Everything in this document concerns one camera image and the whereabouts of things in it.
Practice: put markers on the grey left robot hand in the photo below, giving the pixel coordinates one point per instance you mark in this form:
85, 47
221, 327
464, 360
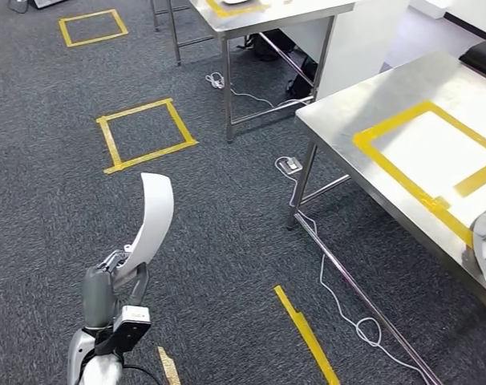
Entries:
98, 297

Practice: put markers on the white curved plastic part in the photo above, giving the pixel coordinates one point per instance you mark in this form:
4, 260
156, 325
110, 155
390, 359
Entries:
156, 212

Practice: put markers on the steel workbench table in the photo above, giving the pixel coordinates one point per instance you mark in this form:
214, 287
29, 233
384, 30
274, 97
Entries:
387, 95

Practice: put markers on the short yellow floor tape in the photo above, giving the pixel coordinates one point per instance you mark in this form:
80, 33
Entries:
169, 366

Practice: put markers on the yellow floor tape outline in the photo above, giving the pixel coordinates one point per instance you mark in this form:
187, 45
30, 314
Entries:
147, 157
91, 40

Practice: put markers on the long yellow floor tape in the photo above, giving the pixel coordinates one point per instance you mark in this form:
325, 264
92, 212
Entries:
307, 332

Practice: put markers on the metal floor outlet box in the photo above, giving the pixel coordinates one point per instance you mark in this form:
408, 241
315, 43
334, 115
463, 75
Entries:
291, 166

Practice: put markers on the white floor device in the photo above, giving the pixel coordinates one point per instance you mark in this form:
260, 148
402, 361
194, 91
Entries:
43, 3

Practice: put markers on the yellow tape rectangle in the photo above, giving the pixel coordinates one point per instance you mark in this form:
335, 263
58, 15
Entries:
223, 10

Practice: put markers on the black bag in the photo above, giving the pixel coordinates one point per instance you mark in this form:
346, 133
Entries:
267, 48
303, 79

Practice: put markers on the yellow double-rectangle tape outline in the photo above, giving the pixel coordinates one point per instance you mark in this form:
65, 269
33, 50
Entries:
387, 163

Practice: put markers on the white side panel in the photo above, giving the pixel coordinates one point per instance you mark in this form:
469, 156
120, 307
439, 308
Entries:
359, 48

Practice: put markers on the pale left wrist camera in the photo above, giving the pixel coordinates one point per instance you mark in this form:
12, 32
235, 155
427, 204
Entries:
132, 321

